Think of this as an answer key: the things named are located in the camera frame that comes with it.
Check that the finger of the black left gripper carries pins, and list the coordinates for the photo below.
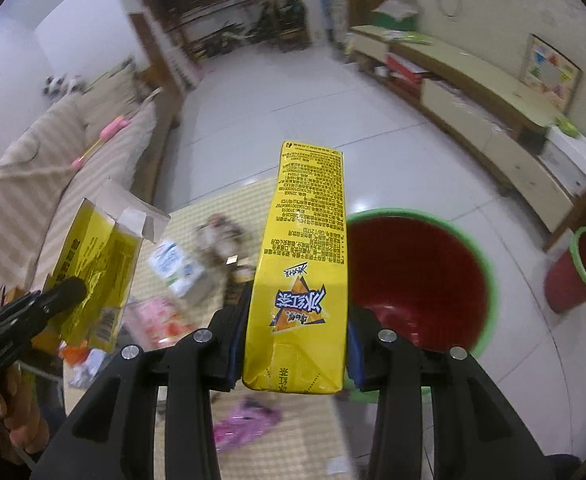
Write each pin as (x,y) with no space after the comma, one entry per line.
(27,317)

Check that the cream low tv cabinet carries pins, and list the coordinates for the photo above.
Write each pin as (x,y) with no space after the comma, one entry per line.
(499,120)

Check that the chinese checkers board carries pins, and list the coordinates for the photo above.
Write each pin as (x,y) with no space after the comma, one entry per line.
(550,73)

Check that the purple snack wrapper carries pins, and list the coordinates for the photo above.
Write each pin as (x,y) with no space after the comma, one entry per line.
(249,420)

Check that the orange snack wrapper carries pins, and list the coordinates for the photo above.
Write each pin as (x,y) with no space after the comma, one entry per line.
(74,355)

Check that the small red bin green rim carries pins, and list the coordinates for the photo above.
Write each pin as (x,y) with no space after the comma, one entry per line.
(565,283)

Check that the person's left hand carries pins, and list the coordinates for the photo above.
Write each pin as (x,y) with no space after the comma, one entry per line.
(22,426)

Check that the pink strawberry milk carton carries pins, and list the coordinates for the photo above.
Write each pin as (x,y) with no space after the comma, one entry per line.
(155,323)

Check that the green box with papers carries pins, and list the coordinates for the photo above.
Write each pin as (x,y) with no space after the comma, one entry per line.
(397,15)

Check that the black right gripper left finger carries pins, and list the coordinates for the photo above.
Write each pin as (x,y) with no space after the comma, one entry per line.
(110,432)

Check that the white box on cabinet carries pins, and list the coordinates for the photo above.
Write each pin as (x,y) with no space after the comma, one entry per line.
(565,158)

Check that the crumpled brown paper ball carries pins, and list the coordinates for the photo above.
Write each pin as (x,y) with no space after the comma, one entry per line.
(220,242)

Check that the yellow cardboard box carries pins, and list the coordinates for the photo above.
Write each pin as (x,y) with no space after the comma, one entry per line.
(101,248)

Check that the yellow iced tea carton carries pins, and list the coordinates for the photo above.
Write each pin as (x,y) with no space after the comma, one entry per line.
(295,340)

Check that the beige striped sofa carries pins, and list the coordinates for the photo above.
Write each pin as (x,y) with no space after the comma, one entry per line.
(40,191)

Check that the red bin with green rim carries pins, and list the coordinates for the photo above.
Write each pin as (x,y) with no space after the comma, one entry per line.
(423,278)

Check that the white blue milk carton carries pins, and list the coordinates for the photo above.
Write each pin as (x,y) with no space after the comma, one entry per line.
(183,275)

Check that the yellow checkered table mat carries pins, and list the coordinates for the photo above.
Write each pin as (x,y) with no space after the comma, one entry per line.
(309,442)

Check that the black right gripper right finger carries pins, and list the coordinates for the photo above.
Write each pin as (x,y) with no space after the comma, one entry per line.
(477,433)

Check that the pink toy stick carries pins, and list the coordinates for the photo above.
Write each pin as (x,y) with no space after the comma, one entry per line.
(106,134)

